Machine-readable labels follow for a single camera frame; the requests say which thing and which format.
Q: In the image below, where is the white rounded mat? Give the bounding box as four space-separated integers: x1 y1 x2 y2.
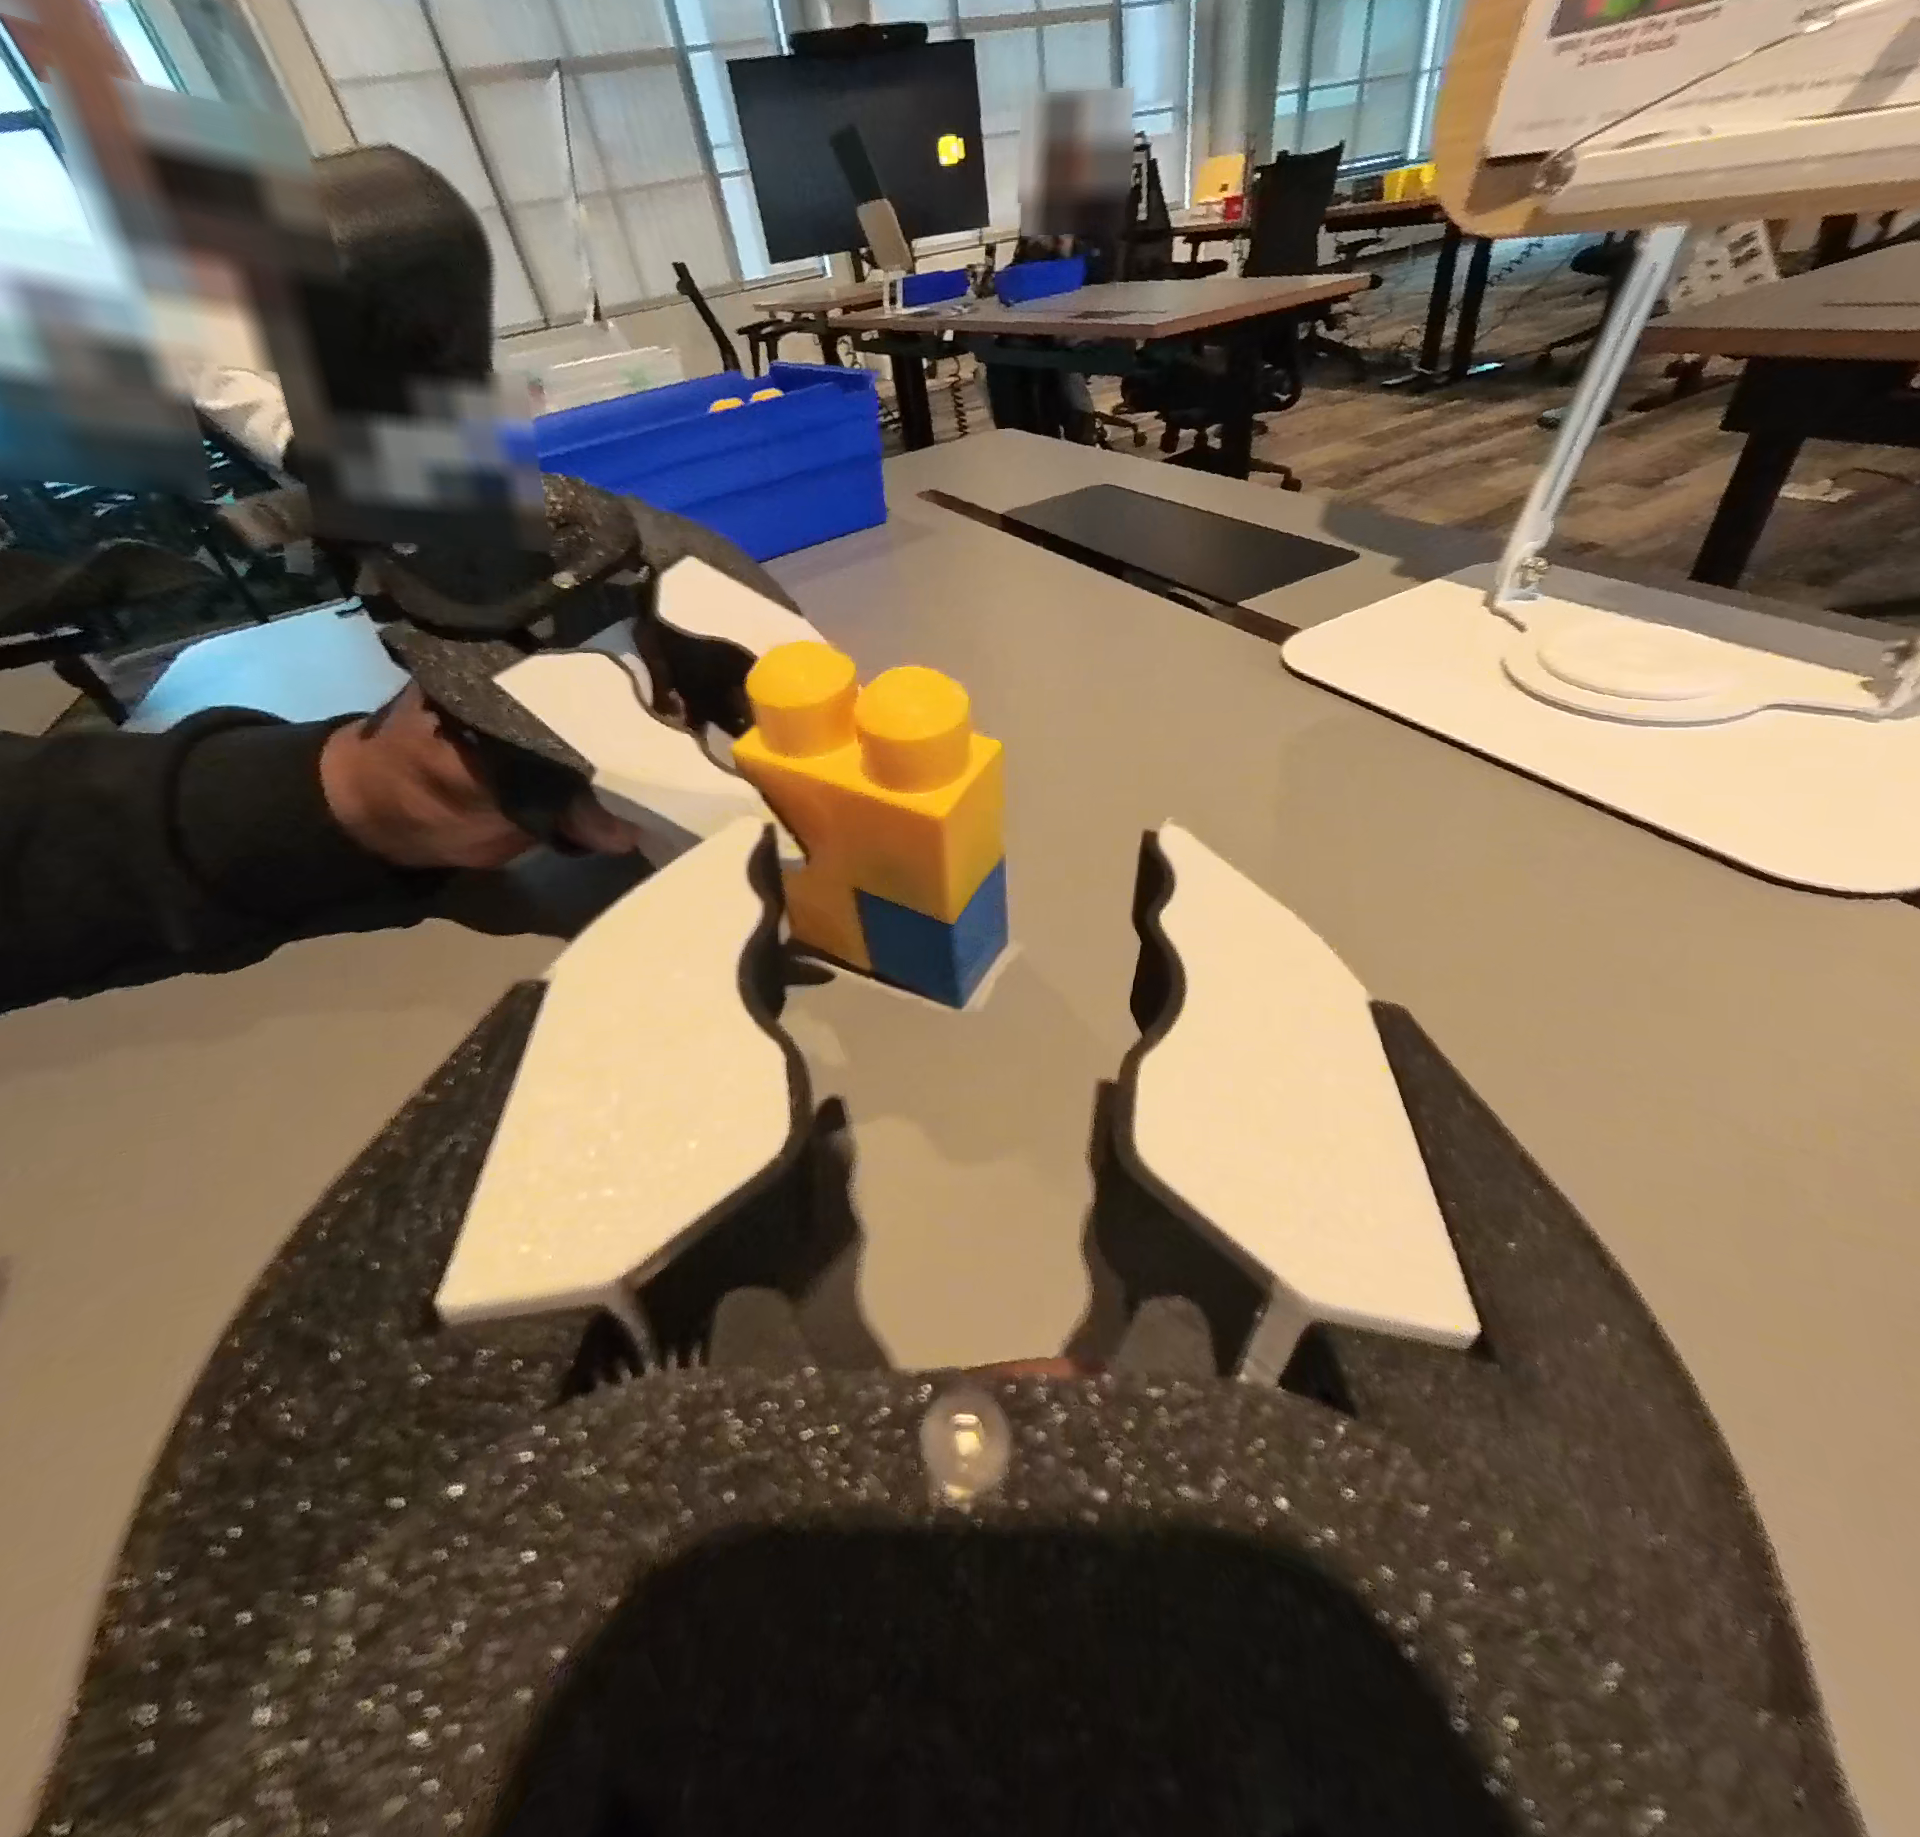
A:
1282 575 1920 895

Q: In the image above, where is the white metal sign stand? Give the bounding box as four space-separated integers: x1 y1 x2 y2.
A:
1486 224 1920 728

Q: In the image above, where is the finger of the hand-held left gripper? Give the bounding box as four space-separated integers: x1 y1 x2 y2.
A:
630 553 830 742
492 652 811 869

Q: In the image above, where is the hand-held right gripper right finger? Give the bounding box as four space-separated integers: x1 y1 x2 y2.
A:
1083 820 1486 1386

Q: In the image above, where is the blue plastic bin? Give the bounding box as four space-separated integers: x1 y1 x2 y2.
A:
531 364 889 568

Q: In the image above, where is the grey device on stand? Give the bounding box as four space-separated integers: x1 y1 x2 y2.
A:
830 125 919 312

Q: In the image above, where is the instruction sheet board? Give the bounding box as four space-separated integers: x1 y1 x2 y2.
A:
1431 0 1920 237

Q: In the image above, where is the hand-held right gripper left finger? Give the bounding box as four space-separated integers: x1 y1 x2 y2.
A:
434 814 860 1372

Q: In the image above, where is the clear plastic container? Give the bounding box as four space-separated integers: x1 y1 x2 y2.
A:
501 336 685 414

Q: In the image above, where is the brown wooden table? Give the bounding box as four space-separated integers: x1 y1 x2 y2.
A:
754 269 1380 480

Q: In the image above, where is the blue mega block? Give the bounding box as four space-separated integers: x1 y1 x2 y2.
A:
856 862 1011 1012

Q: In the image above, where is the person's left hand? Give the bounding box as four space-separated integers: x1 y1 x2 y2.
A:
321 709 649 873

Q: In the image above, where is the black wall monitor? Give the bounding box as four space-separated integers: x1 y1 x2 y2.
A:
726 34 993 268

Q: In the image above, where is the black office chair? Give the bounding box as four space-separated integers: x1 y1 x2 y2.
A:
1242 141 1350 278

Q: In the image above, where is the dark wooden table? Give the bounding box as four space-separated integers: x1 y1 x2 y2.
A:
1642 237 1920 593

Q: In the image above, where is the black desk mat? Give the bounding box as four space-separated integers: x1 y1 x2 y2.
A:
1002 482 1361 612

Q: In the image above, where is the person's left forearm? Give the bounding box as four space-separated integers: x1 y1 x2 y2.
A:
0 711 467 1013

